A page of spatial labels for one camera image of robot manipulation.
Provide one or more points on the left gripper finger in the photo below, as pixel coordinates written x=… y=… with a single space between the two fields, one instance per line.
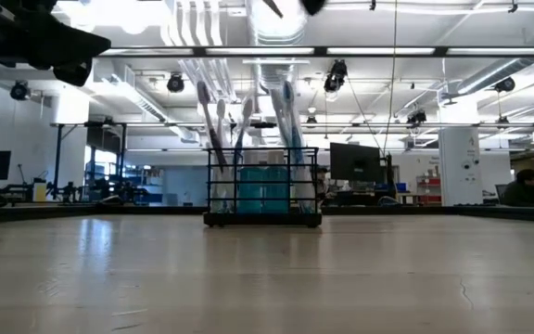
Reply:
x=72 y=37
x=72 y=55

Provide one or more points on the turquoise toothbrush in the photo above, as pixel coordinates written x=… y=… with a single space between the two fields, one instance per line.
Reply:
x=278 y=111

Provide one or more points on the black ceiling spotlight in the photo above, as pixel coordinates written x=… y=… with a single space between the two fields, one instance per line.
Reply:
x=504 y=84
x=336 y=74
x=416 y=117
x=20 y=90
x=175 y=83

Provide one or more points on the black metal gantry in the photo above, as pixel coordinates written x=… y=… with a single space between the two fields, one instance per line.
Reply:
x=58 y=153

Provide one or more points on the yellow container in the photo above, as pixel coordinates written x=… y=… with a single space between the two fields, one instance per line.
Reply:
x=40 y=192

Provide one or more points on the red storage shelf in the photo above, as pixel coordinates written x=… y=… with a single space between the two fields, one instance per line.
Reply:
x=429 y=183

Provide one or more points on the white square column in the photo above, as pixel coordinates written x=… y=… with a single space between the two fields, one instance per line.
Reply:
x=459 y=162

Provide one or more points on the person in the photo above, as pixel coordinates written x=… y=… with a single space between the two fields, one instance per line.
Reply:
x=524 y=192

